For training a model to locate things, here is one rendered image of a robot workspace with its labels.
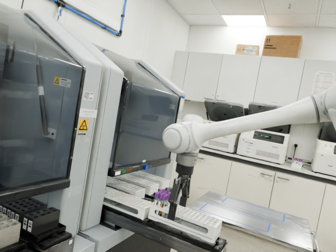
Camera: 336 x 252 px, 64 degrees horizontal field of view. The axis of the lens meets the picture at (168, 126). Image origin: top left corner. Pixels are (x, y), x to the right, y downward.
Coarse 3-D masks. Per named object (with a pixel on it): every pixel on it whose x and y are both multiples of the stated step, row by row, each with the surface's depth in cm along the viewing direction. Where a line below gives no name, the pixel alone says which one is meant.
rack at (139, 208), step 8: (104, 192) 128; (112, 192) 130; (120, 192) 132; (104, 200) 128; (112, 200) 130; (120, 200) 121; (128, 200) 123; (136, 200) 124; (144, 200) 127; (120, 208) 121; (128, 208) 128; (136, 208) 118; (144, 208) 116; (136, 216) 118; (144, 216) 117
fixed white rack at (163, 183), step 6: (132, 174) 173; (138, 174) 171; (144, 174) 174; (150, 174) 177; (150, 180) 178; (156, 180) 165; (162, 180) 168; (168, 180) 170; (162, 186) 164; (168, 186) 172
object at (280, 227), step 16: (208, 192) 174; (192, 208) 140; (208, 208) 144; (224, 208) 148; (240, 208) 153; (256, 208) 158; (224, 224) 130; (240, 224) 129; (256, 224) 133; (272, 224) 137; (288, 224) 141; (304, 224) 145; (272, 240) 121; (288, 240) 120; (304, 240) 123
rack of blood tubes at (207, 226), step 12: (156, 204) 115; (168, 204) 119; (156, 216) 113; (180, 216) 108; (192, 216) 110; (204, 216) 112; (180, 228) 108; (192, 228) 111; (204, 228) 113; (216, 228) 103
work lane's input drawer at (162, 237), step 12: (108, 216) 122; (120, 216) 119; (132, 216) 118; (132, 228) 116; (144, 228) 114; (156, 228) 112; (168, 228) 115; (156, 240) 111; (168, 240) 109; (180, 240) 106; (192, 240) 105; (204, 240) 110; (216, 240) 107
